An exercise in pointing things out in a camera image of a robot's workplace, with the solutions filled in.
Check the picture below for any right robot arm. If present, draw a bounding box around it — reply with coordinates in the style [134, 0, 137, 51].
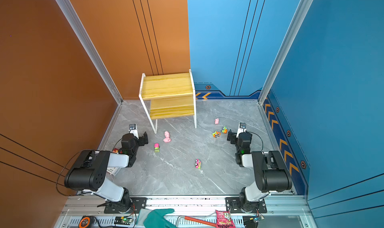
[227, 129, 293, 213]

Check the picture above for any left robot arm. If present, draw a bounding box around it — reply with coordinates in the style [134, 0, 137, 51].
[64, 132, 149, 213]

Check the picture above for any yellow wooden two-tier shelf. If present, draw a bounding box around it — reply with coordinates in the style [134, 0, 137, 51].
[139, 71, 197, 133]

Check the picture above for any green orange toy truck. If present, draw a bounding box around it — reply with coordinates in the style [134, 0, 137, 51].
[213, 131, 221, 138]

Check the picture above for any green truck pink tank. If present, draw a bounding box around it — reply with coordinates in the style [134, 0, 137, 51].
[154, 143, 160, 153]

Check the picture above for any red white cardboard box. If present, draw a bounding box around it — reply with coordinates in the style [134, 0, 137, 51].
[107, 148, 121, 176]

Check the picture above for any pink green toy car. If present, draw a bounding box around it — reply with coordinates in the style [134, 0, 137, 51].
[195, 159, 201, 169]

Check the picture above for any green rubber glove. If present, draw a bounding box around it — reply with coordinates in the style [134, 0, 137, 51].
[137, 209, 176, 228]

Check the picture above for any green circuit board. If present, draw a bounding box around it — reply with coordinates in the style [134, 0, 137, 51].
[114, 216, 135, 227]

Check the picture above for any pink snack bag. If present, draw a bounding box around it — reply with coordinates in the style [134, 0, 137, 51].
[216, 210, 236, 228]

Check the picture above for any small board right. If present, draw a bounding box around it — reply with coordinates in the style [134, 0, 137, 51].
[253, 214, 265, 223]

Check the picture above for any orange tape measure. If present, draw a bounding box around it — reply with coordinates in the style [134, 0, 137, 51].
[78, 216, 94, 228]

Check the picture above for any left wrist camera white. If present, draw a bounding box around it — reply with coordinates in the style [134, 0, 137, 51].
[129, 124, 139, 139]

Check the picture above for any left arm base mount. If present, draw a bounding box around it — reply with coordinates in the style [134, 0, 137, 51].
[104, 197, 147, 215]

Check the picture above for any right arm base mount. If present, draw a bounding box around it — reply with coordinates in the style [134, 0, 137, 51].
[225, 197, 268, 214]

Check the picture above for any red handled tool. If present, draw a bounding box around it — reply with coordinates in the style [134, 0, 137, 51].
[175, 216, 216, 227]

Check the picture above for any aluminium rail frame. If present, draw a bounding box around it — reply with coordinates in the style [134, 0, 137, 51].
[55, 193, 317, 228]

